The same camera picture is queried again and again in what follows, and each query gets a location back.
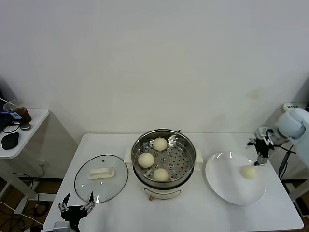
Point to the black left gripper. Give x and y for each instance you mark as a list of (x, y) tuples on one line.
[(73, 212)]

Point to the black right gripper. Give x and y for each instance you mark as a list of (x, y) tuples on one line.
[(264, 147)]

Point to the white steamed baozi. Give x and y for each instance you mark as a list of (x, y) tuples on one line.
[(146, 160), (160, 144), (248, 172), (161, 174)]

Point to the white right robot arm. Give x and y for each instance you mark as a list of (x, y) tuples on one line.
[(292, 123)]

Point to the stainless steel steamer basket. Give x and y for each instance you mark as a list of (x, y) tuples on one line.
[(178, 166)]

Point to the white side table with label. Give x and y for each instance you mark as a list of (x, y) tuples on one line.
[(275, 169)]

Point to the white round plate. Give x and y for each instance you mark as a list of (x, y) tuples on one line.
[(229, 188)]

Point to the cream electric cooking pot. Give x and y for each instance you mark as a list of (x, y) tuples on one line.
[(161, 192)]

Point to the black computer mouse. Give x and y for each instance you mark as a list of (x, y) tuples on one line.
[(10, 140)]

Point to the grey round disc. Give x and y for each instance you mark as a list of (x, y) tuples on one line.
[(26, 126)]

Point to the white side table with cup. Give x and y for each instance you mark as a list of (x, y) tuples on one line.
[(36, 120)]

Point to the plastic cup of iced coffee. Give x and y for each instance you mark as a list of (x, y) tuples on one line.
[(25, 114)]

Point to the black electronic device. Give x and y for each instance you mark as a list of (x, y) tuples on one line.
[(4, 119)]

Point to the white drinking straw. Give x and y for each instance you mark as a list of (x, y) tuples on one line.
[(6, 100)]

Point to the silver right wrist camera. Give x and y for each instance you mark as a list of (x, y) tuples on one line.
[(262, 133)]

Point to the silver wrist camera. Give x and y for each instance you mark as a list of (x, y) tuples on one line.
[(262, 133), (62, 227)]

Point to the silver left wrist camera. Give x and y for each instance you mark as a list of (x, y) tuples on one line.
[(62, 227)]

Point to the white wall socket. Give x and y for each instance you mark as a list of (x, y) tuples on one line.
[(43, 163)]

